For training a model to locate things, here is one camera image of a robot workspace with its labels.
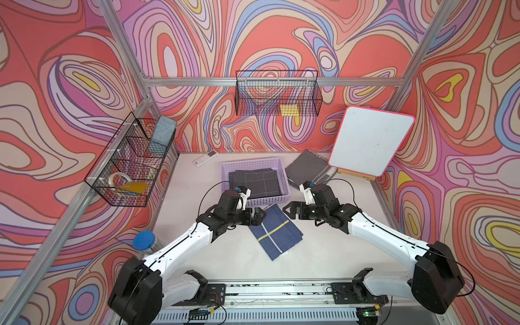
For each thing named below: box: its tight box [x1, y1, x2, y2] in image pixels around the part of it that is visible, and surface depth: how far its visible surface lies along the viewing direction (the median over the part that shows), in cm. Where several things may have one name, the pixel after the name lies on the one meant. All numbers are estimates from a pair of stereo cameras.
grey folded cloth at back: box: [285, 149, 338, 189], surface depth 116 cm
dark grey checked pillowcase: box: [228, 167, 283, 199], surface depth 107 cm
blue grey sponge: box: [147, 115, 178, 156], surface depth 82 cm
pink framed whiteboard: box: [327, 106, 416, 177], surface depth 92 cm
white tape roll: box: [108, 171, 133, 189], surface depth 69 cm
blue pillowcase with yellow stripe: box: [248, 203, 304, 261], surface depth 90 cm
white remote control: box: [192, 148, 219, 168], surface depth 119 cm
